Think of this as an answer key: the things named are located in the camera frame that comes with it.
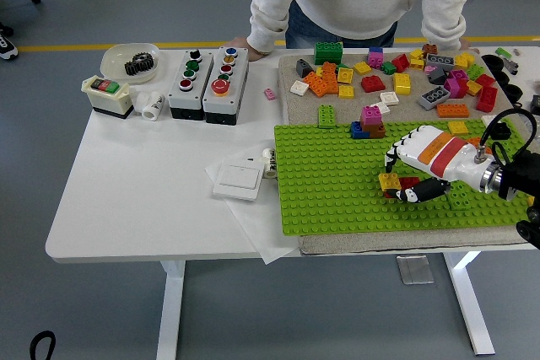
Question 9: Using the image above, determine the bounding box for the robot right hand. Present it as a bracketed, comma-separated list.
[383, 125, 493, 205]

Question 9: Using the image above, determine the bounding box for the black brick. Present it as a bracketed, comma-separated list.
[489, 122, 513, 141]

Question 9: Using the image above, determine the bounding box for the yellow floor tape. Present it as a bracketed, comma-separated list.
[16, 35, 540, 53]

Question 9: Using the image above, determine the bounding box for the green studded baseplate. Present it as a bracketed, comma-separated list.
[273, 117, 540, 237]

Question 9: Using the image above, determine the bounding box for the large dark green brick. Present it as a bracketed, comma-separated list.
[313, 41, 344, 66]

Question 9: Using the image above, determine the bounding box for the grey four-button control box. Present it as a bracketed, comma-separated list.
[167, 48, 214, 121]

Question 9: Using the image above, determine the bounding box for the white wall switch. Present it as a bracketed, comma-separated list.
[212, 157, 263, 203]

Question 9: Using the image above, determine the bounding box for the black gear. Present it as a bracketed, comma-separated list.
[132, 51, 155, 73]
[123, 59, 144, 78]

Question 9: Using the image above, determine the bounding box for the person's right hand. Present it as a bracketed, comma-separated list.
[229, 36, 271, 62]

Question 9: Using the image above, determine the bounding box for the white pipe fitting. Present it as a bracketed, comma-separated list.
[130, 90, 149, 116]

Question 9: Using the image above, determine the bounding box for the black cable loop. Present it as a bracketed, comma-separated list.
[30, 330, 57, 360]

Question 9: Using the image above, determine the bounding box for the white plastic bowl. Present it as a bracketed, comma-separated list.
[100, 42, 162, 85]

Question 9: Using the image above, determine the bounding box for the person's left hand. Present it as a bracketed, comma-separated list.
[457, 38, 481, 55]

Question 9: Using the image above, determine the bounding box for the green two-by-four plate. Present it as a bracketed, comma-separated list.
[493, 140, 528, 165]
[446, 182, 476, 212]

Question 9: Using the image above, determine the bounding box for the lime two-by-two brick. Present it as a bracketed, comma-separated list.
[465, 63, 486, 82]

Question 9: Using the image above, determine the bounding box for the cream red-green switch box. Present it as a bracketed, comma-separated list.
[80, 75, 135, 121]

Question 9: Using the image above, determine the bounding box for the light grey brick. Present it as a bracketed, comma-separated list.
[425, 53, 456, 69]
[418, 85, 451, 111]

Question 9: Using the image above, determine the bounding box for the black rubber wheel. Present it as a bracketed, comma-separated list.
[491, 68, 512, 88]
[504, 83, 525, 104]
[481, 54, 505, 73]

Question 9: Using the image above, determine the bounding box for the grey emergency-stop control box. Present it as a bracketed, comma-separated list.
[202, 46, 250, 126]

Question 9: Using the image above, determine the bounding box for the grey-brown mat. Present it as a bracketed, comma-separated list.
[277, 50, 540, 256]

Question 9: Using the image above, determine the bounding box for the white printed cylinder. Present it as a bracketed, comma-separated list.
[261, 148, 280, 181]
[141, 93, 166, 121]

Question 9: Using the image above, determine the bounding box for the black and white sneaker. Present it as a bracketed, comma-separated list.
[0, 24, 19, 61]

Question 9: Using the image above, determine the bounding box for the silver floor plate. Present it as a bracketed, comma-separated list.
[396, 254, 435, 286]

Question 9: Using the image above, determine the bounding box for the dark grey slope brick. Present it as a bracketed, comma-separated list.
[295, 58, 315, 79]

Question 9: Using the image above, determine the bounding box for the orange two-by-four brick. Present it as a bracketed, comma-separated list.
[435, 103, 471, 119]
[321, 72, 340, 95]
[466, 137, 494, 155]
[302, 72, 331, 98]

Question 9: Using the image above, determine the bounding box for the white table leg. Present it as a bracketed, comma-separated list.
[155, 261, 187, 360]
[442, 251, 497, 356]

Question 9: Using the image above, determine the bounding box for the red two-by-four brick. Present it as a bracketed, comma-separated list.
[476, 83, 499, 114]
[382, 176, 421, 201]

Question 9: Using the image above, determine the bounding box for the white paper sheet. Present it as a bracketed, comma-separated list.
[204, 138, 301, 267]

